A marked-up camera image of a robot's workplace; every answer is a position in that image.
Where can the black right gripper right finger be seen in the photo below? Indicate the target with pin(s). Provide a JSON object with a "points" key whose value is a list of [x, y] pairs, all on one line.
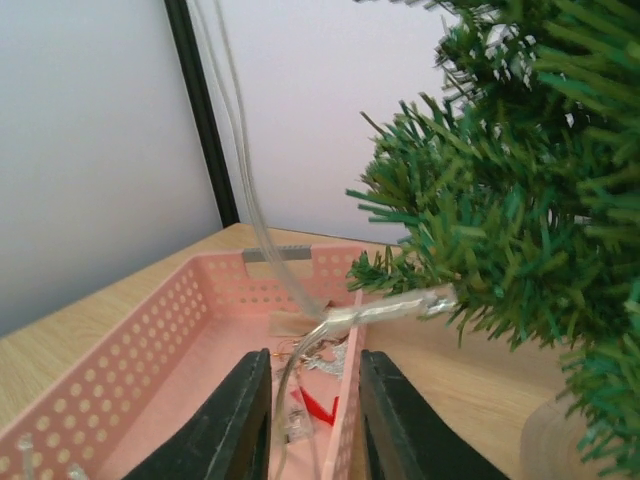
{"points": [[404, 437]]}

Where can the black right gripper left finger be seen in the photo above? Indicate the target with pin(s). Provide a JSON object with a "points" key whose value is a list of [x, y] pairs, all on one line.
{"points": [[228, 437]]}

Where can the pink perforated plastic basket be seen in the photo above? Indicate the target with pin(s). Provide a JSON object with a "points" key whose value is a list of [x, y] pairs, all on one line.
{"points": [[149, 375]]}

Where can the clear led string lights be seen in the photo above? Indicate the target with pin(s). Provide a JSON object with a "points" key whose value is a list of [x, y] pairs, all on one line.
{"points": [[421, 302]]}

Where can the round wooden tree base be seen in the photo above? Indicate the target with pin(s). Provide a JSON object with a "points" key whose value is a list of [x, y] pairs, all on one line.
{"points": [[554, 442]]}

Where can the small green christmas tree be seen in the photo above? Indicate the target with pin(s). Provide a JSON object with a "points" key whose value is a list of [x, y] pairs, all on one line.
{"points": [[521, 189]]}

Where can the red ribbon bow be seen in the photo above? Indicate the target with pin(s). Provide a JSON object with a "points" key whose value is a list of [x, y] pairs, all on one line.
{"points": [[315, 408]]}

